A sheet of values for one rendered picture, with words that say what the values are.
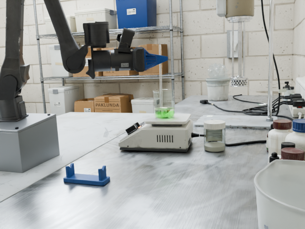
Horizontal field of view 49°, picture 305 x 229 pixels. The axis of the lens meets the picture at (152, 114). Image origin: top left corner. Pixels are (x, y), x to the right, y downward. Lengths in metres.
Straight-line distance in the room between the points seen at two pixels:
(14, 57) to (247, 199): 0.65
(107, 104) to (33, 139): 2.43
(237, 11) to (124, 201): 0.83
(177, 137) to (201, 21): 2.55
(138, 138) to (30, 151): 0.29
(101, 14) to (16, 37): 2.41
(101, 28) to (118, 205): 0.47
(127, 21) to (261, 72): 1.34
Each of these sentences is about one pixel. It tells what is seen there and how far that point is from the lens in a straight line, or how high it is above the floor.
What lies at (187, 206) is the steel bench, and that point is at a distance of 0.62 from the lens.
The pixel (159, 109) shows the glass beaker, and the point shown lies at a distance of 0.93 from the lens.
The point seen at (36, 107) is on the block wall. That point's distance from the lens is 4.28.
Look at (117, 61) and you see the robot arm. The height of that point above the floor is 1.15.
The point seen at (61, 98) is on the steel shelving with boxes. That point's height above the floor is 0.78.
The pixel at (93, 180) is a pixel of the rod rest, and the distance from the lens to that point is 0.74.
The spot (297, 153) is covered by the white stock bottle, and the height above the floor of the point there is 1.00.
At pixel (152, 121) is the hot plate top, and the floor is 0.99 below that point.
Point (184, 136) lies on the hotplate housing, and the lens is 0.91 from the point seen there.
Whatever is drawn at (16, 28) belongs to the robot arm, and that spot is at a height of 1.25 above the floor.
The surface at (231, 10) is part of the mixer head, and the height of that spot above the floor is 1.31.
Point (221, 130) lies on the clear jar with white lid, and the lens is 0.92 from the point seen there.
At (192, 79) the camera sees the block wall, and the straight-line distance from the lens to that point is 3.40.
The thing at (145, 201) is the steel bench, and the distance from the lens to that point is 0.64.
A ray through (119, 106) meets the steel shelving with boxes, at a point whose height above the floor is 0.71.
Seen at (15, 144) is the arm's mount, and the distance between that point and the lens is 0.87.
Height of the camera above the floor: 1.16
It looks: 10 degrees down
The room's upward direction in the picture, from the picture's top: 2 degrees counter-clockwise
